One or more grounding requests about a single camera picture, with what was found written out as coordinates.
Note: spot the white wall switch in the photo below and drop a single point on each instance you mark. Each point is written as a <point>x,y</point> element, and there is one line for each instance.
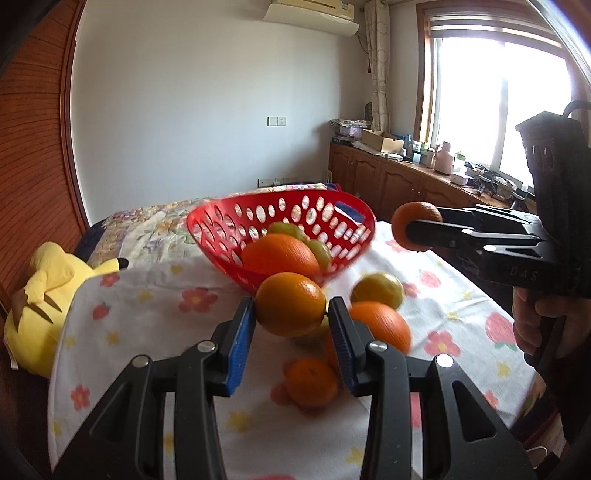
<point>276,121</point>

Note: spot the patterned white curtain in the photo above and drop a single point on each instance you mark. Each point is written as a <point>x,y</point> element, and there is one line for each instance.
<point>381,69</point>

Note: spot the small desk fan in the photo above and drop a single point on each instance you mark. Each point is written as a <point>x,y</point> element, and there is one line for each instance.
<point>368,111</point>

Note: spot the person's right hand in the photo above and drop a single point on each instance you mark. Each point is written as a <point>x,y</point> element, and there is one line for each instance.
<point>531,318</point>

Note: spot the floral quilt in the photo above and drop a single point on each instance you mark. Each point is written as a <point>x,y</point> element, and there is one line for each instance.
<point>152,230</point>

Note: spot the wooden slatted wardrobe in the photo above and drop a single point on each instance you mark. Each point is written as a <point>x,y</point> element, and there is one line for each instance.
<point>32,161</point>

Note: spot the wooden framed window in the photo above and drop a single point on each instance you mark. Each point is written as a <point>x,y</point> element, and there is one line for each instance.
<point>485,92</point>

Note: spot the small white device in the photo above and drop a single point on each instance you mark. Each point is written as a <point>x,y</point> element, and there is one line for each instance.
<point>461,178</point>

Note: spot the black mini tripod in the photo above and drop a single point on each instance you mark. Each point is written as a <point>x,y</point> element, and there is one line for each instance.
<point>519,196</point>
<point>485,182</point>

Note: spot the yellow-green citrus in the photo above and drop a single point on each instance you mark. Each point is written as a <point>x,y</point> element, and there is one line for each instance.
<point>376,288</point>

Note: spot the yellow plush toy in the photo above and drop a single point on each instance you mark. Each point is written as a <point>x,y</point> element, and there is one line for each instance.
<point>41,314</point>

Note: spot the patterned folded cloth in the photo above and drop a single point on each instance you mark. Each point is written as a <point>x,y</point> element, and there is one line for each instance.
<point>350,123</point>

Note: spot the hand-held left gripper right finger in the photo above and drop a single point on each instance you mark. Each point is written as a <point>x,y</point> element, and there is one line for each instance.
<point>344,355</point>

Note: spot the dark blue bedding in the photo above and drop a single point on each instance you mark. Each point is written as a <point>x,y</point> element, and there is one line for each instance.
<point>333,187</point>

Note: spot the large green citrus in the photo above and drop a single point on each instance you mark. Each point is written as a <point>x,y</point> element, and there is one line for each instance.
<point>284,228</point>

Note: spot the white wall outlet strip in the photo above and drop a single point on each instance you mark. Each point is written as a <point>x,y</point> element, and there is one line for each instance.
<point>277,181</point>

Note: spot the strawberry print tablecloth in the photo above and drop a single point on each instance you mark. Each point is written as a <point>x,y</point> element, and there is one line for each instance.
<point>152,350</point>

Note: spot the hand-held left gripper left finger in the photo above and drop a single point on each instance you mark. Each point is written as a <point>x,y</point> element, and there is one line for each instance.
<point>240,350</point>

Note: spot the red perforated plastic basket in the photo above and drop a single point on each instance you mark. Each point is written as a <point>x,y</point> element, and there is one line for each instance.
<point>240,277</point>

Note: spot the wooden sideboard cabinet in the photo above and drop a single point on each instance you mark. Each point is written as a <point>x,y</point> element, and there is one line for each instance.
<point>369,175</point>

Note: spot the open cardboard box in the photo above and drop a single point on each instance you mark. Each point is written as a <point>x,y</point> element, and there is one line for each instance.
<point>381,143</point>

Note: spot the purple box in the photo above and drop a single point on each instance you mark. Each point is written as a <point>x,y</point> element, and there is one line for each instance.
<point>349,133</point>

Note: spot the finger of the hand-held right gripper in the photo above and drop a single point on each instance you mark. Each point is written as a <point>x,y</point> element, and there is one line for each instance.
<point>443,233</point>
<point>480,213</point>

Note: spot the wall air conditioner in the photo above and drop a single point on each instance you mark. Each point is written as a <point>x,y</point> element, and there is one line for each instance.
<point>309,18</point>

